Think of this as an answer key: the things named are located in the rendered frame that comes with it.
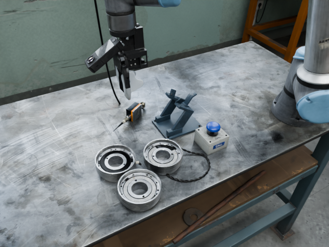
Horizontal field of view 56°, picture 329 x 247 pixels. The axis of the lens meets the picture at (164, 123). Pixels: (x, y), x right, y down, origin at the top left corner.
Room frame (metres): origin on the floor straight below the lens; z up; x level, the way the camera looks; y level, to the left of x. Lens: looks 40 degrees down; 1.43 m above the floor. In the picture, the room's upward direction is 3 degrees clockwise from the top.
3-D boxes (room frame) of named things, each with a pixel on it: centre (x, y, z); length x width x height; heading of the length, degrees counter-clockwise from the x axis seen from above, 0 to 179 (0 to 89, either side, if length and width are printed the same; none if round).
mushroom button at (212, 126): (0.65, -0.14, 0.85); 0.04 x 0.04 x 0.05
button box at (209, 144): (0.66, -0.14, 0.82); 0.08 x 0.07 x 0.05; 122
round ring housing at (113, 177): (0.54, 0.12, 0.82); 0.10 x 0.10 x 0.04
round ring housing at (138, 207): (0.46, 0.05, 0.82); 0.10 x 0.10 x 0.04
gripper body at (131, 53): (0.79, 0.11, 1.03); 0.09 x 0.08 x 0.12; 117
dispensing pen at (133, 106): (0.74, 0.11, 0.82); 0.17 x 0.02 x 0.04; 151
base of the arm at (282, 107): (0.83, -0.44, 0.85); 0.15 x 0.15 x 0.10
